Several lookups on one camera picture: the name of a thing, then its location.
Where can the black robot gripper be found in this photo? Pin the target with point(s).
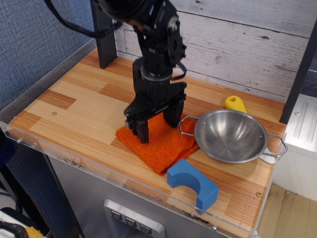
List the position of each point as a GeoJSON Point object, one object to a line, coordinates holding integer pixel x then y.
{"type": "Point", "coordinates": [153, 95]}

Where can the orange knitted towel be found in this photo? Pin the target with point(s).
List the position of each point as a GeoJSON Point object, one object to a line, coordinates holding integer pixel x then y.
{"type": "Point", "coordinates": [166, 145]}

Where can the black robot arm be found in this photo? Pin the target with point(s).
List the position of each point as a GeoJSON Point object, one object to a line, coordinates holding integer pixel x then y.
{"type": "Point", "coordinates": [157, 72]}

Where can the blue arch foam block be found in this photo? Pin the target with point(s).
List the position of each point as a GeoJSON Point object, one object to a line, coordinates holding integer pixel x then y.
{"type": "Point", "coordinates": [184, 174]}

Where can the stainless steel cabinet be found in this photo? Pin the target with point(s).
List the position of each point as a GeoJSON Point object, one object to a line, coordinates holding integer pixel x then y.
{"type": "Point", "coordinates": [86, 194]}

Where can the silver button control panel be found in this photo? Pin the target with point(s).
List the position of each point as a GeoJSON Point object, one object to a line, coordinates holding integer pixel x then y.
{"type": "Point", "coordinates": [125, 222]}

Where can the clear acrylic table guard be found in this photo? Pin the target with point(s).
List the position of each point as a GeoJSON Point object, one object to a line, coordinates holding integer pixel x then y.
{"type": "Point", "coordinates": [64, 135]}

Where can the white ribbed appliance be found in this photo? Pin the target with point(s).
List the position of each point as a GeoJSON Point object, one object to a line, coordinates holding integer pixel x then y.
{"type": "Point", "coordinates": [301, 129]}

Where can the yellow black bag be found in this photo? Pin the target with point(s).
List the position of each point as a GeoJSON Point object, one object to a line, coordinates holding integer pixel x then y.
{"type": "Point", "coordinates": [19, 231]}

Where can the steel two-handled bowl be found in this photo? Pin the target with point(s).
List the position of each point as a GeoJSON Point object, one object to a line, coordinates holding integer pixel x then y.
{"type": "Point", "coordinates": [229, 136]}

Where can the black left upright post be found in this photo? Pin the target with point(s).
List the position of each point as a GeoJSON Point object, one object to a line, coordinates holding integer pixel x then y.
{"type": "Point", "coordinates": [105, 46]}

